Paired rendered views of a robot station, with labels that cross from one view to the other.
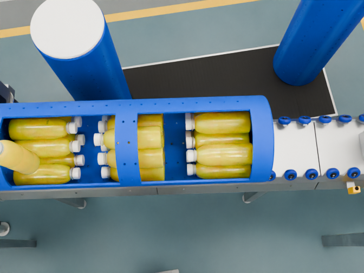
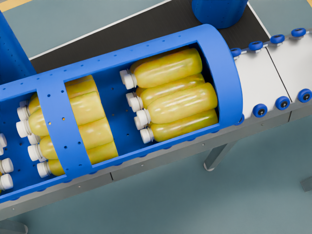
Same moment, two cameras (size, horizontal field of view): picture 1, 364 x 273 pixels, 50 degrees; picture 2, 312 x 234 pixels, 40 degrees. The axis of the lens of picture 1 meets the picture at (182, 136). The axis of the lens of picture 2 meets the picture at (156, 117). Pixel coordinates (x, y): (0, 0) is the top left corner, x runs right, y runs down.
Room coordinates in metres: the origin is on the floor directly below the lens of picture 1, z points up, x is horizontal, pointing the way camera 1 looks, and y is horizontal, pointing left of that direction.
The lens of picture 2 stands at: (-0.04, 0.07, 2.15)
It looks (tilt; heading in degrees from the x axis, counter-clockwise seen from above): 72 degrees down; 337
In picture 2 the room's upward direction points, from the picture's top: 6 degrees clockwise
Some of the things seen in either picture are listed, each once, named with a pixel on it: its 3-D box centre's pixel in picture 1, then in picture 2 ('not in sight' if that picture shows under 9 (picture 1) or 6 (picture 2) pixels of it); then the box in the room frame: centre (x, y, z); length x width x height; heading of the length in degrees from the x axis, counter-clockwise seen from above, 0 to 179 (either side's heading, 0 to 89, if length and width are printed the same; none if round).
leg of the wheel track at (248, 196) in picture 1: (257, 190); (219, 151); (0.28, -0.39, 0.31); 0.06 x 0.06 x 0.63; 2
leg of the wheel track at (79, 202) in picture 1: (66, 197); (2, 226); (0.24, 0.59, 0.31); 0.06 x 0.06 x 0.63; 2
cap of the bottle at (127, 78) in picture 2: (188, 124); (128, 81); (0.39, -0.02, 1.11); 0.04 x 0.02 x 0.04; 2
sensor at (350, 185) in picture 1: (352, 182); not in sight; (0.22, -0.62, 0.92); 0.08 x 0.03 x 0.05; 2
